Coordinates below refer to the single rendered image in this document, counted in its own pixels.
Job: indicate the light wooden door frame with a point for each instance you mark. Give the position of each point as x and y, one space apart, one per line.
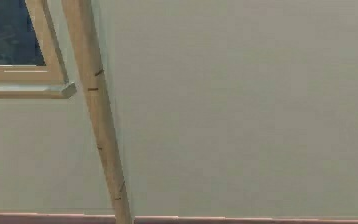
100 113

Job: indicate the wooden framed window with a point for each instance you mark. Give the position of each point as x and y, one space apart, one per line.
18 75

